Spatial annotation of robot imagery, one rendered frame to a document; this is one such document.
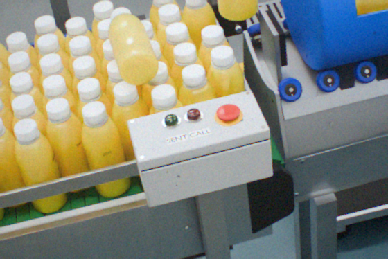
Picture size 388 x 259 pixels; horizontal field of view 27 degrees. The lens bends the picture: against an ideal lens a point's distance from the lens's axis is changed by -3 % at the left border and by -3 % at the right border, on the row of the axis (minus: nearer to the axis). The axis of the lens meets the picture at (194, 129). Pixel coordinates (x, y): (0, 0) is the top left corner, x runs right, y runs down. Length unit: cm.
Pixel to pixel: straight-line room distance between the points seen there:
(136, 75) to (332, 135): 41
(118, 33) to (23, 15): 236
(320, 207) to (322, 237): 10
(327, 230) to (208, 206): 54
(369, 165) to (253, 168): 51
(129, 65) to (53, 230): 32
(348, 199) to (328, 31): 108
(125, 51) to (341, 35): 37
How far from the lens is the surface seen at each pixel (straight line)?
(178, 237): 152
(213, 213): 137
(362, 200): 243
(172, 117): 126
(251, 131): 124
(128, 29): 142
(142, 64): 137
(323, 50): 145
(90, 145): 138
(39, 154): 138
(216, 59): 142
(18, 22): 372
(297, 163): 161
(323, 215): 180
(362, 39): 146
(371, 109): 159
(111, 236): 148
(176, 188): 127
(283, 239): 253
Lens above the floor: 192
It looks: 41 degrees down
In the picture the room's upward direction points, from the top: 9 degrees counter-clockwise
